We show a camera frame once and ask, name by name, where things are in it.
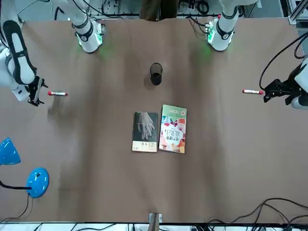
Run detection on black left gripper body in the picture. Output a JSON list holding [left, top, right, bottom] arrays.
[[276, 80, 300, 97]]

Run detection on aluminium frame beam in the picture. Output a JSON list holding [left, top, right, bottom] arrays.
[[287, 0, 308, 25]]

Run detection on grey hands cover book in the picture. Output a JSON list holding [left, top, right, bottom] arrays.
[[131, 111, 159, 153]]

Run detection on colourful juice recipe book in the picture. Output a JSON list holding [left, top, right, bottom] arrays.
[[158, 103, 188, 154]]

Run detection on blue desk lamp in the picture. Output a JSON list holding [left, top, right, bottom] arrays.
[[0, 137, 50, 199]]

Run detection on black lamp power cable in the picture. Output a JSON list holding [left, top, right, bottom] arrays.
[[0, 196, 34, 222]]

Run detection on aluminium frame post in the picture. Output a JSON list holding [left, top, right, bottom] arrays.
[[148, 212, 163, 231]]

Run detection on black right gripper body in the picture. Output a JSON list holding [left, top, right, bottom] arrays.
[[28, 80, 44, 98]]

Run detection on black looped cable bundle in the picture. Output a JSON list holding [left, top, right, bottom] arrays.
[[208, 197, 308, 228]]

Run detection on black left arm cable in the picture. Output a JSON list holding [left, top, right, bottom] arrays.
[[259, 31, 308, 91]]

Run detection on red-capped whiteboard marker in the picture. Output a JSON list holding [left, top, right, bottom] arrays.
[[47, 90, 69, 97], [242, 89, 266, 95]]

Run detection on person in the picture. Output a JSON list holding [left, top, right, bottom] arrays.
[[139, 0, 179, 22]]

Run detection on black mesh pen holder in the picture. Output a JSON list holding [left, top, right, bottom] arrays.
[[149, 62, 164, 86]]

